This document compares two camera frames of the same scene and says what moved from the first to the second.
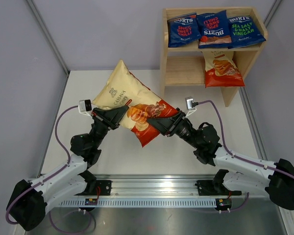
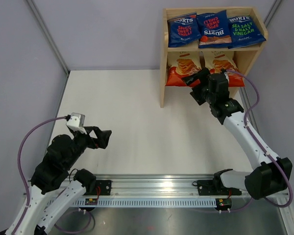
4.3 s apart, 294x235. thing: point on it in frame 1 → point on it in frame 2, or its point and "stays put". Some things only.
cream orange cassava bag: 122,89 → 181,64
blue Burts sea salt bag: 243,32 stays put
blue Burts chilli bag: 215,32 stays put
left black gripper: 109,119 → 102,136
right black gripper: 169,126 → 203,75
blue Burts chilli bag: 183,30 stays put
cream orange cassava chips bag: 221,70 stays put
